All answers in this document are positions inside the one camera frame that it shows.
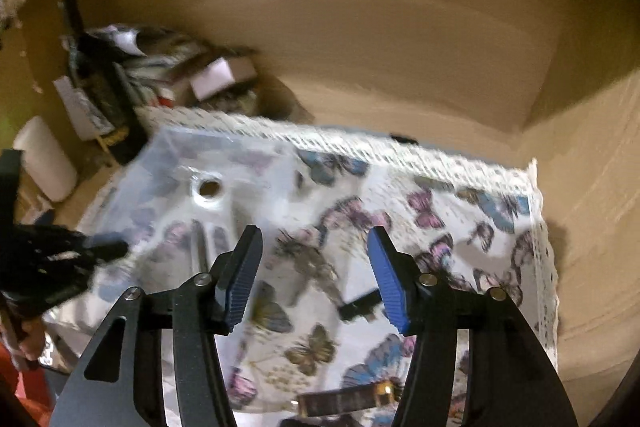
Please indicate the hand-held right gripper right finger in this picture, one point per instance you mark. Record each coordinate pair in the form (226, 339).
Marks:
(389, 282)

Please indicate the small black block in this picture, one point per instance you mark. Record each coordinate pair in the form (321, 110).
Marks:
(358, 305)

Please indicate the white cardboard box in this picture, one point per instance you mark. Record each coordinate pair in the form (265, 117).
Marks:
(217, 77)

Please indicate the pile of printed packets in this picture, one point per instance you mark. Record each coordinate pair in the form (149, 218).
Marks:
(160, 52)

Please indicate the brown rectangular bar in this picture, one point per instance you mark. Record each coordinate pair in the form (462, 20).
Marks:
(340, 399)

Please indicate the red cloth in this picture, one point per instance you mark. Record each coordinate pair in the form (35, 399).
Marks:
(17, 387)

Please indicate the white plastic packet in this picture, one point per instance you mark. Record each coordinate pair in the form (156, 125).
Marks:
(75, 104)

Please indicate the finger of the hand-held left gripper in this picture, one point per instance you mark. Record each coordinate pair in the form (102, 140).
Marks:
(107, 250)

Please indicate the butterfly printed tablecloth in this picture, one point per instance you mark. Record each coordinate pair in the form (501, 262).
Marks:
(440, 232)

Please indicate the white paper roll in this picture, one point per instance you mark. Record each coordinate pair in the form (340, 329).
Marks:
(46, 157)

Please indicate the metal rod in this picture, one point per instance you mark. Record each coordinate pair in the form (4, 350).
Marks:
(201, 247)

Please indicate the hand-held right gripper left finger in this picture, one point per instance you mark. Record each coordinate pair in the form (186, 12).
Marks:
(244, 279)

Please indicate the black bottle yellow label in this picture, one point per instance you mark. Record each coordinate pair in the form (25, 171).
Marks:
(116, 117)

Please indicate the clear plastic bag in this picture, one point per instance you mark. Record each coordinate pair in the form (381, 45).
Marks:
(165, 167)

